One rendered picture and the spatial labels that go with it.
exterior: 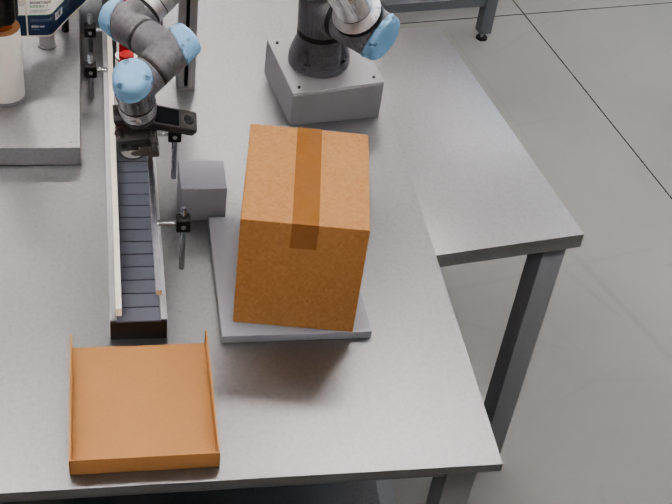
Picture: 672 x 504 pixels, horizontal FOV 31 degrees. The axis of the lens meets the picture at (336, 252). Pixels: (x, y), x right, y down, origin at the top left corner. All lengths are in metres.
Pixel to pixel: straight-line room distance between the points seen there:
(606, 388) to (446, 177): 1.05
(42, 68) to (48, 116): 0.20
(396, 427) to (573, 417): 1.32
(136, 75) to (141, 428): 0.65
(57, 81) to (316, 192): 0.91
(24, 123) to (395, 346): 1.01
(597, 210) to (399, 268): 1.77
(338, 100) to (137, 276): 0.78
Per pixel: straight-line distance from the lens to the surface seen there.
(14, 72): 2.84
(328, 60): 2.92
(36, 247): 2.57
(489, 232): 2.72
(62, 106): 2.88
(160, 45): 2.34
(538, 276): 2.85
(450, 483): 2.32
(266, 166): 2.32
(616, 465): 3.45
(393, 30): 2.80
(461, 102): 3.11
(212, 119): 2.93
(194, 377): 2.30
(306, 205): 2.24
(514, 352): 3.03
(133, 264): 2.45
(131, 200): 2.60
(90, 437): 2.21
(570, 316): 3.82
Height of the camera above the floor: 2.55
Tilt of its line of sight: 41 degrees down
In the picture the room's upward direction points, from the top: 9 degrees clockwise
